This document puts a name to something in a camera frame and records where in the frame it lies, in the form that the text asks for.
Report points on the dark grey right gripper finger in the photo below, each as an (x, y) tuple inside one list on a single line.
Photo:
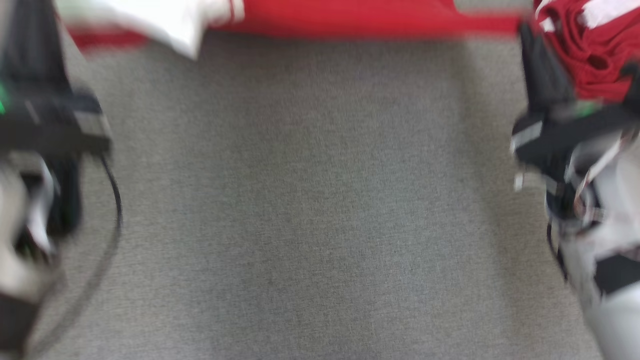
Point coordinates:
[(632, 85), (545, 75)]

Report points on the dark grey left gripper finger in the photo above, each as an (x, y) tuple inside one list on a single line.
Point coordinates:
[(35, 50)]

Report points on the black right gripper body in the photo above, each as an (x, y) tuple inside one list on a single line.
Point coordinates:
[(565, 137)]

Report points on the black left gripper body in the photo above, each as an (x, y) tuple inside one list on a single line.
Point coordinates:
[(50, 125)]

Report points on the red jersey with number print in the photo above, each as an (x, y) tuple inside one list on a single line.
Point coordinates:
[(350, 17)]

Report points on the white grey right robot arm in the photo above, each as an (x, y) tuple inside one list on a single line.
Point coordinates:
[(610, 280)]

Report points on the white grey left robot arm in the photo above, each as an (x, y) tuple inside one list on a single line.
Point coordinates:
[(20, 240)]

